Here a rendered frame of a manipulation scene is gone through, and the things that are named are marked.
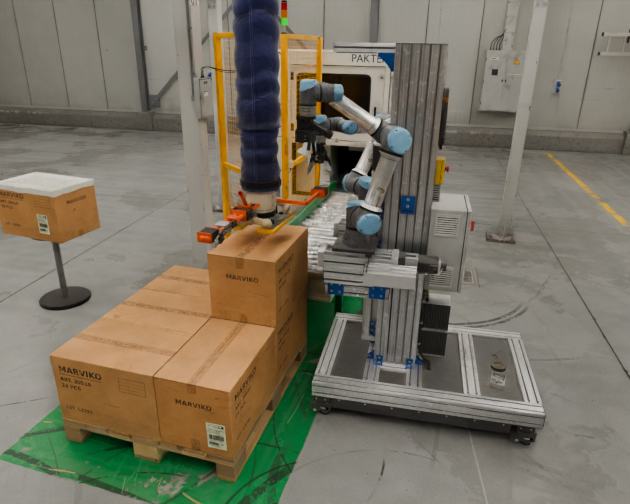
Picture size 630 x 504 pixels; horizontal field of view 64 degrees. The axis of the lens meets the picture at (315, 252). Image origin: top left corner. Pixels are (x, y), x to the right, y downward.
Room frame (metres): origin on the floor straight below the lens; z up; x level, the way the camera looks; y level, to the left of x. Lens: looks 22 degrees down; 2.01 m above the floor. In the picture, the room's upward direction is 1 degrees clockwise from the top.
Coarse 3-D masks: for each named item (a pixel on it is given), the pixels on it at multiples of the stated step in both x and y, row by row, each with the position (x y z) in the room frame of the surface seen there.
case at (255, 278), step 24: (240, 240) 2.78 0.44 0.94; (264, 240) 2.79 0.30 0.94; (288, 240) 2.80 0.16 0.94; (216, 264) 2.56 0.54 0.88; (240, 264) 2.52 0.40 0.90; (264, 264) 2.48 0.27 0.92; (288, 264) 2.67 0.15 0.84; (216, 288) 2.56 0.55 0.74; (240, 288) 2.52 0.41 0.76; (264, 288) 2.48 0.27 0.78; (288, 288) 2.67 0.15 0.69; (216, 312) 2.57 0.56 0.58; (240, 312) 2.53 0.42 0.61; (264, 312) 2.49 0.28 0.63
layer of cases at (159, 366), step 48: (144, 288) 2.94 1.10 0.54; (192, 288) 2.95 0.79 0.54; (96, 336) 2.35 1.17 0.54; (144, 336) 2.36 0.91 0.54; (192, 336) 2.37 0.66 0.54; (240, 336) 2.37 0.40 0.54; (288, 336) 2.68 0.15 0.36; (96, 384) 2.10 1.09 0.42; (144, 384) 2.02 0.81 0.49; (192, 384) 1.95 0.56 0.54; (240, 384) 2.01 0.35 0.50; (144, 432) 2.03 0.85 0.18; (192, 432) 1.95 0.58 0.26; (240, 432) 1.98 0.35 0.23
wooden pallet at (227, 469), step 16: (304, 352) 2.99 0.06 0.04; (288, 368) 2.67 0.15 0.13; (288, 384) 2.67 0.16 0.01; (272, 400) 2.40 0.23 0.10; (80, 432) 2.14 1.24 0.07; (96, 432) 2.11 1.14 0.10; (112, 432) 2.08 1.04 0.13; (256, 432) 2.22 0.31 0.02; (144, 448) 2.03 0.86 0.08; (160, 448) 2.00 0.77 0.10; (176, 448) 1.98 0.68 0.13; (240, 448) 1.97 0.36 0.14; (224, 464) 1.91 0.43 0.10; (240, 464) 1.96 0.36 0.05
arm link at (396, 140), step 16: (384, 128) 2.48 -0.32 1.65; (400, 128) 2.39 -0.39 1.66; (384, 144) 2.40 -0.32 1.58; (400, 144) 2.37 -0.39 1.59; (384, 160) 2.39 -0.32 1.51; (384, 176) 2.38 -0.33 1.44; (368, 192) 2.40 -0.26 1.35; (384, 192) 2.39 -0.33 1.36; (368, 208) 2.36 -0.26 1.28; (368, 224) 2.34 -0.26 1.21
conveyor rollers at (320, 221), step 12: (336, 192) 5.32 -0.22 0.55; (324, 204) 4.88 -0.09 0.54; (336, 204) 4.86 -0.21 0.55; (312, 216) 4.46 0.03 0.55; (324, 216) 4.50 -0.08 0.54; (336, 216) 4.48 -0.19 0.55; (312, 228) 4.16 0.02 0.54; (324, 228) 4.14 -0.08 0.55; (312, 240) 3.88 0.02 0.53; (324, 240) 3.86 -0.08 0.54; (312, 252) 3.60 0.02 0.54; (312, 264) 3.41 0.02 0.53
